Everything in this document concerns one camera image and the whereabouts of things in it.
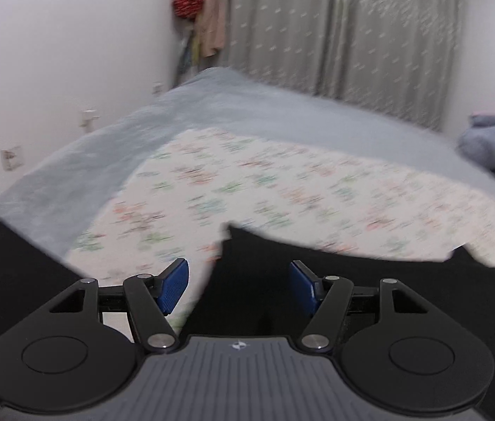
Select grey blanket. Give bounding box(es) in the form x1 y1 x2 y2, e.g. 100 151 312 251
0 67 495 273

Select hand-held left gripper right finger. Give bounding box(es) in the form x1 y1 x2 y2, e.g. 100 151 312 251
290 261 430 354

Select pink hanging garment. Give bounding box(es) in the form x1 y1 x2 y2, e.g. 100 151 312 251
195 0 226 58

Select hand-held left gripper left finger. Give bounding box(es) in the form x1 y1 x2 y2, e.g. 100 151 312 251
48 258 189 354

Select grey patterned curtain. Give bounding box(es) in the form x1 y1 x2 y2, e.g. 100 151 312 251
210 0 465 132

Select floral bed sheet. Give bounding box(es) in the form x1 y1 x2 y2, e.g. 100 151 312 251
68 127 495 329

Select black pants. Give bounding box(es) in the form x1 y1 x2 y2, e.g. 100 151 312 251
0 208 495 421

